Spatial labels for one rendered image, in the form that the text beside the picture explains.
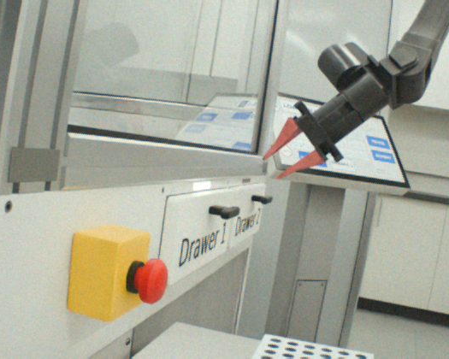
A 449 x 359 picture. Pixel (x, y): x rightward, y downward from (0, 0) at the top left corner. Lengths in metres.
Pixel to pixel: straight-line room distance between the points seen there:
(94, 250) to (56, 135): 0.10
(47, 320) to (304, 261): 1.31
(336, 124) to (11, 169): 0.51
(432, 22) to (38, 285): 0.68
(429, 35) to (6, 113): 0.64
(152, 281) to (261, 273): 2.10
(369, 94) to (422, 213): 2.97
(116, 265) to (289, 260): 1.29
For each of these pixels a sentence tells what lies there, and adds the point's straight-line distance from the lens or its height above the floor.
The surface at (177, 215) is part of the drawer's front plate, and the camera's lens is 0.63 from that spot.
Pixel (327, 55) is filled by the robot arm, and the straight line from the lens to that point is 0.80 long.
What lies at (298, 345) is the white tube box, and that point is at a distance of 0.58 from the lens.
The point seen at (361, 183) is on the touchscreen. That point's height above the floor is 0.95.
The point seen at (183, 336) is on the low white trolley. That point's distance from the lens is 0.65.
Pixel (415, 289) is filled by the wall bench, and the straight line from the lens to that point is 3.76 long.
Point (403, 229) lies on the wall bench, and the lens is 3.69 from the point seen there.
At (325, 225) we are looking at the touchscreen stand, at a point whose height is 0.80.
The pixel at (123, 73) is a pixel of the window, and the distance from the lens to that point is 0.52.
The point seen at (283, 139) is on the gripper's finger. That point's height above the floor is 1.02.
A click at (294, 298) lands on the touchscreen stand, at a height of 0.56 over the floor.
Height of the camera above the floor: 1.00
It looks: 3 degrees down
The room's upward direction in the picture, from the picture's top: 8 degrees clockwise
